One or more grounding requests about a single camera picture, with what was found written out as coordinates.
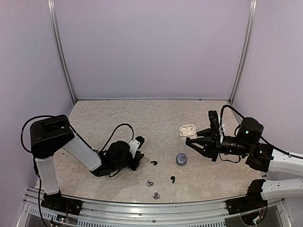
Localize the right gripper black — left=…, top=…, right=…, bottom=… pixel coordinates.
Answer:
left=186, top=128, right=252, bottom=162

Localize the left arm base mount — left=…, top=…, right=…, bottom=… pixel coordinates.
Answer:
left=40, top=187, right=82, bottom=216

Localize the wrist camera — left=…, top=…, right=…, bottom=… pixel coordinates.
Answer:
left=208, top=110, right=225, bottom=143
left=128, top=136, right=145, bottom=158

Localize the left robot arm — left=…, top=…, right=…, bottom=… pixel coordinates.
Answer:
left=29, top=115, right=145, bottom=210

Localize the right aluminium frame post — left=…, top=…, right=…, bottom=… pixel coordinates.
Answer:
left=229, top=0, right=258, bottom=104

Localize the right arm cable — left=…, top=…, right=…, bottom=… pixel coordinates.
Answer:
left=220, top=105, right=244, bottom=128

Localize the purple earbud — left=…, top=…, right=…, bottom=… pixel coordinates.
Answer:
left=153, top=192, right=160, bottom=200
left=147, top=181, right=154, bottom=187

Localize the blue-grey earbud case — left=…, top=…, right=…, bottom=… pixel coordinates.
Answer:
left=176, top=153, right=187, bottom=166

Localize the white earbud charging case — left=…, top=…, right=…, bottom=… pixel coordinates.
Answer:
left=179, top=124, right=196, bottom=138

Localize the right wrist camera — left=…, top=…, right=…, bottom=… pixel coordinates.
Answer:
left=208, top=110, right=225, bottom=143

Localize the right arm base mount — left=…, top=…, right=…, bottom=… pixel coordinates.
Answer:
left=226, top=179, right=268, bottom=215

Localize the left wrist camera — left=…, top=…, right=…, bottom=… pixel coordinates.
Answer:
left=128, top=136, right=145, bottom=158

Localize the black earbud lower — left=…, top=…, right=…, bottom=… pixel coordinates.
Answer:
left=170, top=176, right=175, bottom=183

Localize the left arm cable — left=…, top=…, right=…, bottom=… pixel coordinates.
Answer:
left=100, top=123, right=135, bottom=153

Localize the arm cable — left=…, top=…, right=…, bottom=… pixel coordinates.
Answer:
left=220, top=105, right=244, bottom=128
left=100, top=123, right=135, bottom=153

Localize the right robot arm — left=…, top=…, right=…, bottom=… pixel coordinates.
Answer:
left=185, top=116, right=303, bottom=210

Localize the aluminium frame post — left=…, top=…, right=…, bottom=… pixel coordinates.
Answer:
left=229, top=0, right=258, bottom=104
left=47, top=0, right=78, bottom=104

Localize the left aluminium frame post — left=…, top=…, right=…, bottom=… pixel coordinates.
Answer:
left=47, top=0, right=78, bottom=104

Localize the purple earbud upper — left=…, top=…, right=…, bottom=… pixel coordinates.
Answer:
left=147, top=181, right=154, bottom=187

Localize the purple earbud lower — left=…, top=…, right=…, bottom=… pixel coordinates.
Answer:
left=153, top=192, right=160, bottom=200

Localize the front aluminium rail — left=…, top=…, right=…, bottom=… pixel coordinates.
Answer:
left=15, top=188, right=292, bottom=227

